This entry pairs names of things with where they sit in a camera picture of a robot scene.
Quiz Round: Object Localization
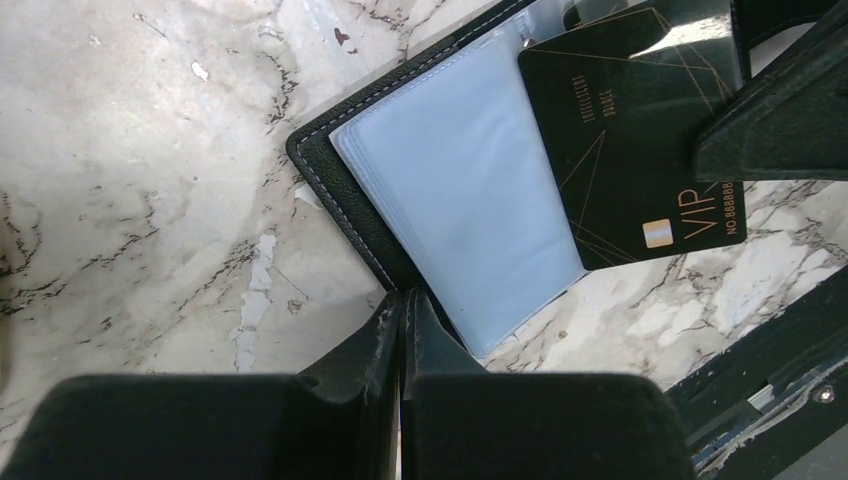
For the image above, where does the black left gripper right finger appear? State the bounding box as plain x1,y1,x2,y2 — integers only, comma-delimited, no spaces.
400,289,695,479

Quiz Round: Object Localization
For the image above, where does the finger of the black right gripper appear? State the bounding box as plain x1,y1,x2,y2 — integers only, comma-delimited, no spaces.
693,1,847,181

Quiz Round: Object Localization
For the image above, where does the black leather card holder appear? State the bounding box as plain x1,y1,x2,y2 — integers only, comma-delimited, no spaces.
286,1,589,358

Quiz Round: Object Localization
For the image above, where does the black VIP card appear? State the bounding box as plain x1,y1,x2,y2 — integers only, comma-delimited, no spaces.
518,1,747,271

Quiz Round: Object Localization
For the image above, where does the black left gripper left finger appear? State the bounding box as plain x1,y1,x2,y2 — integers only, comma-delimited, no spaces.
1,291,402,479

